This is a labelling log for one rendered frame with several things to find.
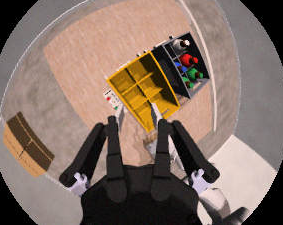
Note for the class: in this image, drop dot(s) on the white bottle with grey label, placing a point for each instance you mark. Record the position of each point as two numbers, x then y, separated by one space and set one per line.
179 45

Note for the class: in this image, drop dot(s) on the yellow crate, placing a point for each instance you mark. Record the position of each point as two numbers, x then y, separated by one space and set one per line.
136 100

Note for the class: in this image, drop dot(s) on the white paper pick list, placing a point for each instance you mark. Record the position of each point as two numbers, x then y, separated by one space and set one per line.
113 100

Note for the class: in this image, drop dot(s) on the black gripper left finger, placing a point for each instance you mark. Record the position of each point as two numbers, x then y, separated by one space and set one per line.
78 175

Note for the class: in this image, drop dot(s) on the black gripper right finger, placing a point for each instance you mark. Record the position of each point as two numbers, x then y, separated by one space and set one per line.
201 173

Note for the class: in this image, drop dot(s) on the red bottle with pink label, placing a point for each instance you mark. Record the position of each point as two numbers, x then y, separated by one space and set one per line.
187 60

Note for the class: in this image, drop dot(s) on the blue bottle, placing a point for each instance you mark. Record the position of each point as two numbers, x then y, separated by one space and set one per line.
181 68

